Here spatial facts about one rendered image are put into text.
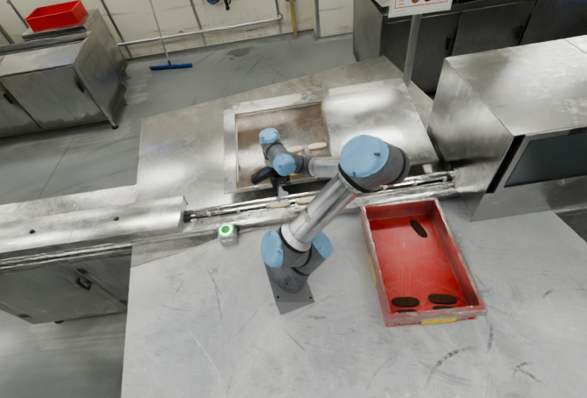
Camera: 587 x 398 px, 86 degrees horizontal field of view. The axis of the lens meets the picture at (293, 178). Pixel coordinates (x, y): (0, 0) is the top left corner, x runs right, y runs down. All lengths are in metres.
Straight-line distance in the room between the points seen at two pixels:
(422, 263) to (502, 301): 0.29
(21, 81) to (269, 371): 3.55
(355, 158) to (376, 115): 0.98
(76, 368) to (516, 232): 2.49
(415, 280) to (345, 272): 0.26
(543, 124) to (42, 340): 2.92
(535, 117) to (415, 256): 0.64
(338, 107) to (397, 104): 0.32
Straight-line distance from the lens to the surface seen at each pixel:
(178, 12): 5.02
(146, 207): 1.65
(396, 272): 1.36
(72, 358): 2.65
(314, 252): 1.10
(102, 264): 1.89
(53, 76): 3.91
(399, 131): 1.74
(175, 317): 1.42
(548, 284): 1.52
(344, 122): 1.75
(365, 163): 0.82
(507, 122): 1.27
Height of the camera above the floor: 2.03
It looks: 48 degrees down
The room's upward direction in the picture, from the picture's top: 10 degrees counter-clockwise
